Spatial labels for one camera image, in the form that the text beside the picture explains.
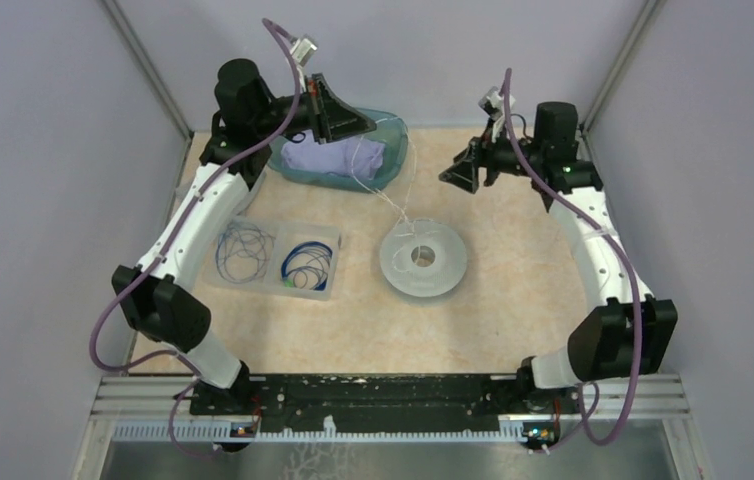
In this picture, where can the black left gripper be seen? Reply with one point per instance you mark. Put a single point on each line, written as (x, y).
(337, 120)

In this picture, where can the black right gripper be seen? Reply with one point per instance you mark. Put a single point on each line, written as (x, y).
(481, 152)

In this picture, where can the white perforated cable spool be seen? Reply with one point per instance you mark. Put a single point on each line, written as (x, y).
(423, 259)

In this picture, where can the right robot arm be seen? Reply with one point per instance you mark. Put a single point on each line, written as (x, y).
(626, 324)

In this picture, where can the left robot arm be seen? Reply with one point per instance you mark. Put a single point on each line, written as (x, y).
(155, 293)

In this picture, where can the lavender cloth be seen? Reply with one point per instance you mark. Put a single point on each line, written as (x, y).
(354, 157)

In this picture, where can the teal plastic basin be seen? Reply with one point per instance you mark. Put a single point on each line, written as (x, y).
(390, 130)

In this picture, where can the clear plastic divided tray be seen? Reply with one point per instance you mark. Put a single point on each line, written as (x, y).
(274, 257)

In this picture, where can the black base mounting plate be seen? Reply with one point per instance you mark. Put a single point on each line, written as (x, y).
(376, 404)

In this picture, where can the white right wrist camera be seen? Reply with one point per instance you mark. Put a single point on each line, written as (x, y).
(492, 103)

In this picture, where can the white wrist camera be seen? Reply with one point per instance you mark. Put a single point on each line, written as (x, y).
(492, 103)
(302, 49)

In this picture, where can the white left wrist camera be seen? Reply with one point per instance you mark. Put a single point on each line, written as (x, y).
(302, 49)

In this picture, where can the blue cable coil green connector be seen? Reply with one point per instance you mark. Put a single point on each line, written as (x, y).
(307, 266)

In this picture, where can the white slotted cable duct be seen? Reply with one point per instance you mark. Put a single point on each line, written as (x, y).
(222, 431)

